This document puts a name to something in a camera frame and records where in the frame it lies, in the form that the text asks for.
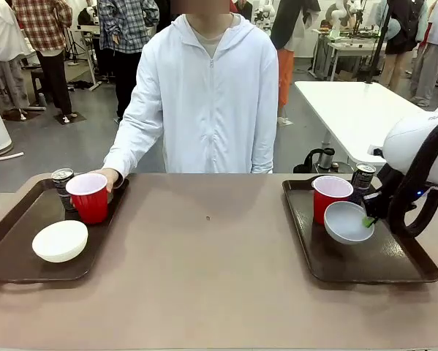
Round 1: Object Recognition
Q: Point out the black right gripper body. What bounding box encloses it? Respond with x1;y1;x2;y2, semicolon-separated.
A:
363;164;403;220

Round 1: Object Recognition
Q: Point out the white round bowl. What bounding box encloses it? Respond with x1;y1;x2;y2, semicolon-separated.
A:
31;220;89;264
323;200;376;246

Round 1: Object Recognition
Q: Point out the black Pepsi drink can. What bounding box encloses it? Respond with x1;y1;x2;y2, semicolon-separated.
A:
350;162;378;208
51;167;77;213

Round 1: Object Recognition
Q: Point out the red plastic cup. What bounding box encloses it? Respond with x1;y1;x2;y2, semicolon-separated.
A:
311;175;355;225
65;173;110;225

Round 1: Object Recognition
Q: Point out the person's left forearm white sleeve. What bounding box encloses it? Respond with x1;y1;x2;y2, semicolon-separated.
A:
250;120;278;174

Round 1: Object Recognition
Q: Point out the person's right forearm white sleeve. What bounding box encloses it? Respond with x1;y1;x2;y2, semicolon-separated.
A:
103;109;165;180

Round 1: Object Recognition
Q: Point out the person's right hand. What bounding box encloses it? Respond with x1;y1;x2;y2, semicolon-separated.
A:
93;167;125;194

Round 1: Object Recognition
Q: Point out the dark brown plastic serving tray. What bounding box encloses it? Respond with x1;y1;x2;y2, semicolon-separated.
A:
282;178;438;285
0;177;130;284

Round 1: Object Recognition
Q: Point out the black steel thermos flask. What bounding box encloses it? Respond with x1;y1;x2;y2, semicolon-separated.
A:
320;147;336;171

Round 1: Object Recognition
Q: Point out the large white table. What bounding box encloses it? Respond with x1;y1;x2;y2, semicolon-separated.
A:
294;80;437;166

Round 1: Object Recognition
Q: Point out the white workbench table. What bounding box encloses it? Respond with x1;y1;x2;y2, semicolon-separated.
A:
312;29;388;82

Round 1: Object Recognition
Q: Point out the black tripod pole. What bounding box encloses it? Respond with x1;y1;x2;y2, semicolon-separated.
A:
364;0;393;86

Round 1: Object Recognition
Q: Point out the bystander in orange shorts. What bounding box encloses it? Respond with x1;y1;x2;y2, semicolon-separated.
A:
269;0;322;127

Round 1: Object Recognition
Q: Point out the bystander in dark top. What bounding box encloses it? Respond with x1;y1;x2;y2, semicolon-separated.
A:
377;0;430;93

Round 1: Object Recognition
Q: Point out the person in white zip hoodie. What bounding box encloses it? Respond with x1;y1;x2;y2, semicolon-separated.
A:
103;12;280;175

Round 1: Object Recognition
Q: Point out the white background lab equipment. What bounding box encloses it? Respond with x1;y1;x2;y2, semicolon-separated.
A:
252;0;277;34

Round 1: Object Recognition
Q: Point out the bystander in blue plaid shirt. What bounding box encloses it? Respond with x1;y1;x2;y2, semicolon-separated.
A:
97;0;161;122

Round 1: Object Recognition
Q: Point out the white height-adjustable desk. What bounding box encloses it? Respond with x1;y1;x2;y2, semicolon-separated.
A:
68;26;103;92

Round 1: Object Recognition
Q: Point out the black stool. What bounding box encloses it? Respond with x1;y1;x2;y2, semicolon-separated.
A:
29;67;48;107

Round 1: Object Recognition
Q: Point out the bystander in red plaid shirt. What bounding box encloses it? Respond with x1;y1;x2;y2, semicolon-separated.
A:
12;0;75;124

